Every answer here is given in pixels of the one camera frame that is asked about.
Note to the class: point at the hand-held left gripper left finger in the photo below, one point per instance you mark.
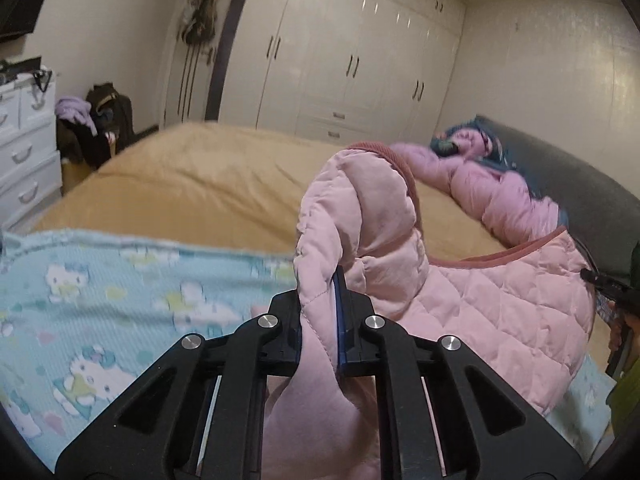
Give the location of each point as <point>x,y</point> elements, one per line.
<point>280,340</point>

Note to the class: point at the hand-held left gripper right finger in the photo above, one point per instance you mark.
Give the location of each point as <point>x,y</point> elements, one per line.
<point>340,310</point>

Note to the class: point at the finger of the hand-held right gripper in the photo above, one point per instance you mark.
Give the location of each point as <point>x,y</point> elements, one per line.
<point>600,281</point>

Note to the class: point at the pink quilted jacket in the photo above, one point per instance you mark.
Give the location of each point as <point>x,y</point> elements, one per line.
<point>500,310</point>

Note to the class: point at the grey headboard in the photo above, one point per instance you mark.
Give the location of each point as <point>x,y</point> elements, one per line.
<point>575,195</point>

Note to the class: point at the blue cartoon printed blanket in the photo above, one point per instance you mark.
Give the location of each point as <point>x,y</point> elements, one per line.
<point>125,285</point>

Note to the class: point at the bed with tan sheet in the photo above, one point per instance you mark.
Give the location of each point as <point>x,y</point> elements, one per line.
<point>200,185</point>

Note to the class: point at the black bag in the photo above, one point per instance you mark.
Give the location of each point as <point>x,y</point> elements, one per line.
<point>115,120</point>

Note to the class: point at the white wardrobe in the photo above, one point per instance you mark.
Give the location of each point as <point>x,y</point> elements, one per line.
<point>350,35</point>

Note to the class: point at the purple cloth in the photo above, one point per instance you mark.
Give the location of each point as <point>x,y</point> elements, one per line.
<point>75,110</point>

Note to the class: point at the white dresser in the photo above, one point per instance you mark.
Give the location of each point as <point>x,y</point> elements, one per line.
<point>25,160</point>

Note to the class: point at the hanging brown bags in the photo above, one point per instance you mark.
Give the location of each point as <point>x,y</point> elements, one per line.
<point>200,15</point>

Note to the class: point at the white door with brown frame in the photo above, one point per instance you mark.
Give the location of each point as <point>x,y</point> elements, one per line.
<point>220,70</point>

